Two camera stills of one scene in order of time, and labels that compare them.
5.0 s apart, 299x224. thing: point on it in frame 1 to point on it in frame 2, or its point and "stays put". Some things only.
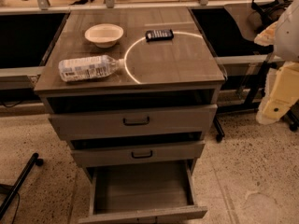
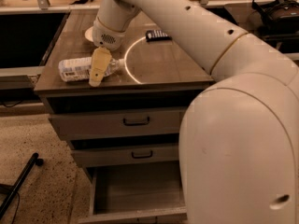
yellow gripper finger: [281, 93] to [107, 40]
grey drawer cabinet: [133, 90] stays put
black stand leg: [9, 190] stays put
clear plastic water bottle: [86, 68] stays put
